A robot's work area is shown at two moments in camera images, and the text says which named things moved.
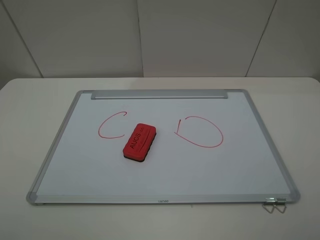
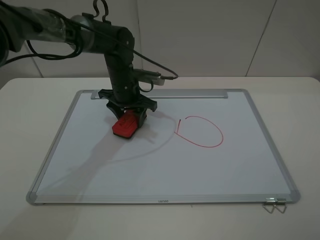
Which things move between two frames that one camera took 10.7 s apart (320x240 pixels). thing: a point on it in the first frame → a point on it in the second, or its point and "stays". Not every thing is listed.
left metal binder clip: (270, 201) stays
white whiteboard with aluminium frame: (212, 146) stays
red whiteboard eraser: (139, 143) → (127, 125)
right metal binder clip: (281, 201) stays
